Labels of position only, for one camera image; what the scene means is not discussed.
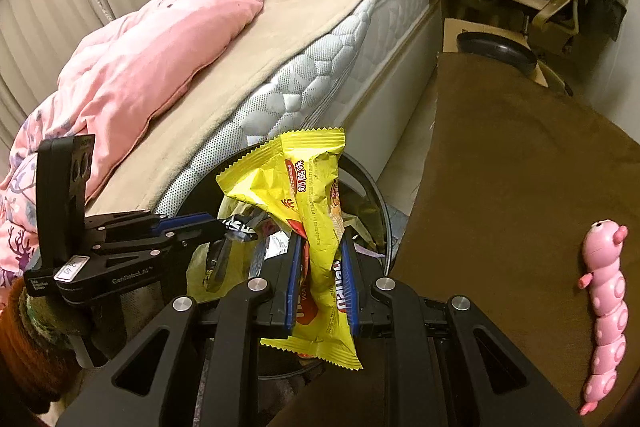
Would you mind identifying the dark foil wrapper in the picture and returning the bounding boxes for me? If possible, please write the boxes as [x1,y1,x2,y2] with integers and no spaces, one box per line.
[202,217,268,293]

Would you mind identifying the beige bed base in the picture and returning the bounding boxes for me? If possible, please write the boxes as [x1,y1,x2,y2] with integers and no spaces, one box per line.
[345,0,443,188]

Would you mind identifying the black round disc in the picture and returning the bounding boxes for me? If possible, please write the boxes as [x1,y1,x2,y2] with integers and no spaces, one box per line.
[456,31,537,74]

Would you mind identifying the yellow chip bag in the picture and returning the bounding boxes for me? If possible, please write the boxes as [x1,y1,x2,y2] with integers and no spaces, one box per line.
[215,127,364,371]

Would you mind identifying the pink caterpillar toy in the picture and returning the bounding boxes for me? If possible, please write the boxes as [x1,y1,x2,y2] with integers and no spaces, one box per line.
[577,219,630,417]

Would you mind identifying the beige office chair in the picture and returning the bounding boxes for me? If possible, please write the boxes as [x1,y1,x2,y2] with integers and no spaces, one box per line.
[482,0,583,50]

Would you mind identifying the pink silver foil wrapper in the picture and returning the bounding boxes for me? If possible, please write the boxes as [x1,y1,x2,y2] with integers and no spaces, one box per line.
[250,227,296,278]

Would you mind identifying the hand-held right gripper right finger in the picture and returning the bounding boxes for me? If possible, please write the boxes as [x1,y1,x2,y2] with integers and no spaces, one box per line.
[340,237,588,427]

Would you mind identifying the black trash bin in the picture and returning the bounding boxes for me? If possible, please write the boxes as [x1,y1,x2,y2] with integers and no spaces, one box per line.
[172,142,398,380]

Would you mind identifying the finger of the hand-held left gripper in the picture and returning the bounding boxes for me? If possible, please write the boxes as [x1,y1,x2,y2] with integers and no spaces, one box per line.
[84,209,223,240]
[92,219,261,268]

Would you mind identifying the white quilted mattress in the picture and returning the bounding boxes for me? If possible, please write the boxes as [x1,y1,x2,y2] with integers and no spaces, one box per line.
[152,0,433,220]

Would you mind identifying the pink quilt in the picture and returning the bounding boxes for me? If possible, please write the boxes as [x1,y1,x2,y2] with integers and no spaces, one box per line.
[0,0,266,298]

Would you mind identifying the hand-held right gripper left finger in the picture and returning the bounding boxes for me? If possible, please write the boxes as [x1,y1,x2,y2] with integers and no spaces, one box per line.
[56,234,307,427]

